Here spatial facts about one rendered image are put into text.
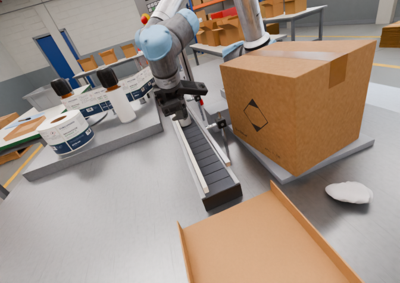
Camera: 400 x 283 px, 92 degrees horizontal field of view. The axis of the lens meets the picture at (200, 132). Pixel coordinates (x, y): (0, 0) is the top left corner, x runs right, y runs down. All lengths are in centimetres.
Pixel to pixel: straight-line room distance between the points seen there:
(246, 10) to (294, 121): 55
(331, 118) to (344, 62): 13
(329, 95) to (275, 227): 32
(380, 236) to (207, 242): 34
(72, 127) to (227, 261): 89
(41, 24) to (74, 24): 102
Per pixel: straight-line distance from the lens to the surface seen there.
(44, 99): 305
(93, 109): 139
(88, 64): 674
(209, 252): 49
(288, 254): 48
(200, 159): 63
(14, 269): 81
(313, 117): 50
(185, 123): 83
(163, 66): 52
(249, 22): 91
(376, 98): 100
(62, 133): 110
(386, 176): 65
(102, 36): 877
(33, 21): 931
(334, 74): 51
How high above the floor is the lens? 126
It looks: 30 degrees down
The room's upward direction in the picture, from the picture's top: 18 degrees counter-clockwise
